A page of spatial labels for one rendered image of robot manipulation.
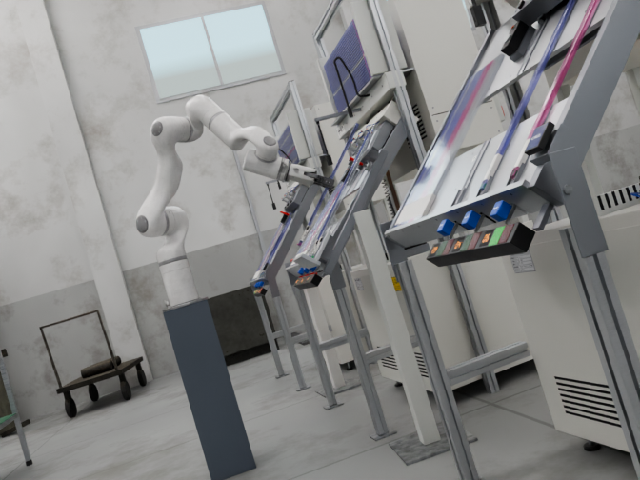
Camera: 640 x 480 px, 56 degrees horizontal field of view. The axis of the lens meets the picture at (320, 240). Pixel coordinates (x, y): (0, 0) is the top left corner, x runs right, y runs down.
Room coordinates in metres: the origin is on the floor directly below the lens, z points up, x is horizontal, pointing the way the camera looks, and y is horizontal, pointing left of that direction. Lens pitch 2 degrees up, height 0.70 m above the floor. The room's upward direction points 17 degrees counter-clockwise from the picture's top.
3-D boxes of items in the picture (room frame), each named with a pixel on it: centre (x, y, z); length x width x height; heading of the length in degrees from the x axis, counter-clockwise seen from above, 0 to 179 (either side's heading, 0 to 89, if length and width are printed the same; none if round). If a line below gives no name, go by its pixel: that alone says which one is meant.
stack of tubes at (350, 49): (2.78, -0.40, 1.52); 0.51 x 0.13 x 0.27; 15
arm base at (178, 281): (2.50, 0.61, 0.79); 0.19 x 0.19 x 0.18
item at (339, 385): (3.45, 0.14, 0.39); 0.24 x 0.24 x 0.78; 15
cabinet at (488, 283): (2.87, -0.50, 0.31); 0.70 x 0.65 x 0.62; 15
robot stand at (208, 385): (2.50, 0.61, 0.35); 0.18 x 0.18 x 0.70; 12
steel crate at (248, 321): (6.52, 1.13, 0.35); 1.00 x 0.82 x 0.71; 10
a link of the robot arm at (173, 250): (2.53, 0.59, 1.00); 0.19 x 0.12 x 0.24; 148
